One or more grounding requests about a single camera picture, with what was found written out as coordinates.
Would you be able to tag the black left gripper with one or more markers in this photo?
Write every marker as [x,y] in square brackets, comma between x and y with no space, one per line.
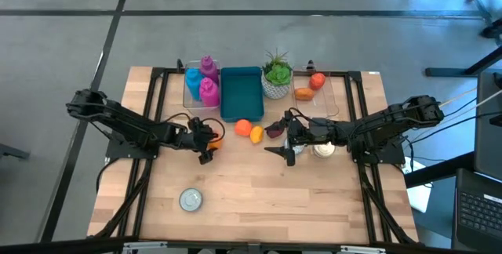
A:
[190,136]

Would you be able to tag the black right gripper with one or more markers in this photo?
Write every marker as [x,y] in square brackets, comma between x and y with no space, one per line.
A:
[310,132]

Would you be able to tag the dark red toy beet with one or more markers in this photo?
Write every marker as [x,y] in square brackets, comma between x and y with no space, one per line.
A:
[273,132]

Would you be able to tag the tin can red-blue label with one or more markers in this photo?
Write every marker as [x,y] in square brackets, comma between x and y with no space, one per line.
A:
[324,151]

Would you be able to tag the orange toy sweet potato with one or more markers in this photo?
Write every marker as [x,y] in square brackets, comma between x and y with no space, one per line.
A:
[304,94]

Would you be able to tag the bright pink water bottle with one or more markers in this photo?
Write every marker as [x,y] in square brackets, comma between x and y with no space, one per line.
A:
[209,93]

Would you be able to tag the blue plastic water bottle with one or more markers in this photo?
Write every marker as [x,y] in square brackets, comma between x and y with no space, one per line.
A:
[194,83]

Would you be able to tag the red-orange toy bell pepper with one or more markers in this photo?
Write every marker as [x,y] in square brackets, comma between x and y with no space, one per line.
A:
[317,81]

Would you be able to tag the purple magenta water bottle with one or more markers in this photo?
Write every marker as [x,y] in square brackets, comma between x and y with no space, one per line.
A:
[208,66]

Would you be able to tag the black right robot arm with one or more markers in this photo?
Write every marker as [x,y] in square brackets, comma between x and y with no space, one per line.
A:
[392,118]

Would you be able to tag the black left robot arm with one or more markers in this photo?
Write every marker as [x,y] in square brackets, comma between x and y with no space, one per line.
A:
[129,122]

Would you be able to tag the tin can teal label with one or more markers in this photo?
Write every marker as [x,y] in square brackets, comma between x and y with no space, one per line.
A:
[299,150]

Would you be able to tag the yellow-orange toy lemon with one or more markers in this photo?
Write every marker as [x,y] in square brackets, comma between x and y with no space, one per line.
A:
[257,134]

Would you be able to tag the clear plastic bin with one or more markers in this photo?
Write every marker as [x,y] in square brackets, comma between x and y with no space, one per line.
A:
[325,103]
[188,104]

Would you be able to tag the silver-lidded tin can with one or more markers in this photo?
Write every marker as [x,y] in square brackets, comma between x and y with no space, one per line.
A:
[190,200]

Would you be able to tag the teal plastic tray bin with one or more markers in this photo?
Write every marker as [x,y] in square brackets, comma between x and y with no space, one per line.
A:
[241,93]

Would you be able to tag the potted succulent plant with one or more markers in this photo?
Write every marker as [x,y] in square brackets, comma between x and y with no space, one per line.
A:
[277,75]

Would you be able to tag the black crossbar silver brackets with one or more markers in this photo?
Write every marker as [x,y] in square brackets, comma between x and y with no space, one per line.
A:
[294,247]

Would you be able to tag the white paper sheet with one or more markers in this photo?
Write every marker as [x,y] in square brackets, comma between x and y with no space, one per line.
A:
[419,197]

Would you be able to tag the black table leg bar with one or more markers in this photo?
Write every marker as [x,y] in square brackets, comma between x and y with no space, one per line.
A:
[435,172]

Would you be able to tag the grey chair base leg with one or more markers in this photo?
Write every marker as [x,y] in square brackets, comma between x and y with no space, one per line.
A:
[13,152]

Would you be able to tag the dark grey monitor back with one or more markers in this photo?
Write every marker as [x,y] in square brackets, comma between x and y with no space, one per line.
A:
[488,128]

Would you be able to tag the black laptop keyboard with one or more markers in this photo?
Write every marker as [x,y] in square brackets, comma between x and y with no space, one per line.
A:
[478,211]

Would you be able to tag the office chair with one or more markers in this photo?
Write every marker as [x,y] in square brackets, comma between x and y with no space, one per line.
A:
[492,31]

